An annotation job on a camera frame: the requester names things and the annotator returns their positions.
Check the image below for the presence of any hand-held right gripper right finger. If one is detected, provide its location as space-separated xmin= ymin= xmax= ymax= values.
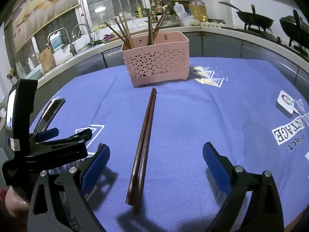
xmin=202 ymin=142 xmax=285 ymax=232

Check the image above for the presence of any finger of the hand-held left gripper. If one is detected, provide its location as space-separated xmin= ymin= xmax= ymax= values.
xmin=26 ymin=129 xmax=93 ymax=167
xmin=29 ymin=128 xmax=59 ymax=142

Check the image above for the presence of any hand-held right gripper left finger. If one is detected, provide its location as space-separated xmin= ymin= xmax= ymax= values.
xmin=26 ymin=144 xmax=111 ymax=232

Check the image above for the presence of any brown wooden chopstick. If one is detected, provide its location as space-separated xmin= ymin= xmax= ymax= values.
xmin=126 ymin=88 xmax=157 ymax=205
xmin=133 ymin=89 xmax=158 ymax=215

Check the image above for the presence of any pink perforated utensil basket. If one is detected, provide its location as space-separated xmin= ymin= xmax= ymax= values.
xmin=121 ymin=31 xmax=190 ymax=88

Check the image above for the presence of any bundle of wooden chopsticks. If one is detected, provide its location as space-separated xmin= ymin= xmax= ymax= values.
xmin=104 ymin=5 xmax=169 ymax=49

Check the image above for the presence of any person's left hand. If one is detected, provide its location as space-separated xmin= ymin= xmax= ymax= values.
xmin=5 ymin=187 xmax=31 ymax=223

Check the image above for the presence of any black smartphone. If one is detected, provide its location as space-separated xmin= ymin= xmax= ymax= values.
xmin=32 ymin=98 xmax=66 ymax=133

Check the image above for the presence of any blue printed tablecloth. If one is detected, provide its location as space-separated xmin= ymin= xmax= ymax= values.
xmin=14 ymin=57 xmax=309 ymax=232

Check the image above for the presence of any standing wooden cutting board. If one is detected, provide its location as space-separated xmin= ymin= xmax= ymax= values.
xmin=39 ymin=47 xmax=56 ymax=73

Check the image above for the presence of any blue label detergent jug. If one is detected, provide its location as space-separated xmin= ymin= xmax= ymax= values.
xmin=49 ymin=30 xmax=64 ymax=51

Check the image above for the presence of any tall metal faucet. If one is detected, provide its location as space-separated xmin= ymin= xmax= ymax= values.
xmin=47 ymin=27 xmax=78 ymax=56

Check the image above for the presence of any small white square device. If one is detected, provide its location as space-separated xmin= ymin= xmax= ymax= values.
xmin=276 ymin=90 xmax=295 ymax=118

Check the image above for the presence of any curved metal faucet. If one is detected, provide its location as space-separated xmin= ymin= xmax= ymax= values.
xmin=71 ymin=23 xmax=95 ymax=45

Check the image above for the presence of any dark grey base cabinet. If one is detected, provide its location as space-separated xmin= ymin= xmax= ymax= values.
xmin=24 ymin=31 xmax=309 ymax=136

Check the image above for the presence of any beige kitchen counter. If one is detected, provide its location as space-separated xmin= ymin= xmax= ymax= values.
xmin=0 ymin=24 xmax=309 ymax=97

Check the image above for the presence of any gas stove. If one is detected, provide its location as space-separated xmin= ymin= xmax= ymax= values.
xmin=217 ymin=20 xmax=309 ymax=61

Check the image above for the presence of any white egg tray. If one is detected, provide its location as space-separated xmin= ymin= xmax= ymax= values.
xmin=200 ymin=20 xmax=226 ymax=28

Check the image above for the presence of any black wok with ladle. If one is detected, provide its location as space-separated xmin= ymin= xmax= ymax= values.
xmin=218 ymin=1 xmax=274 ymax=29

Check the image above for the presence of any large yellow oil bottle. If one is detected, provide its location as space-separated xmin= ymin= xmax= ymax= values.
xmin=189 ymin=0 xmax=208 ymax=22

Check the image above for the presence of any black wok with lid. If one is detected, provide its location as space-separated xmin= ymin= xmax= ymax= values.
xmin=279 ymin=10 xmax=309 ymax=54

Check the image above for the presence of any white plastic jug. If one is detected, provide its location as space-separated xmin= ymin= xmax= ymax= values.
xmin=173 ymin=2 xmax=189 ymax=20

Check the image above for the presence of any row of condiment bottles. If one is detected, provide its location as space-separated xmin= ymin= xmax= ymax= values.
xmin=135 ymin=0 xmax=174 ymax=18

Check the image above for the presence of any printed wall poster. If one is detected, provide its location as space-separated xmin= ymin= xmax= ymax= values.
xmin=11 ymin=0 xmax=81 ymax=54

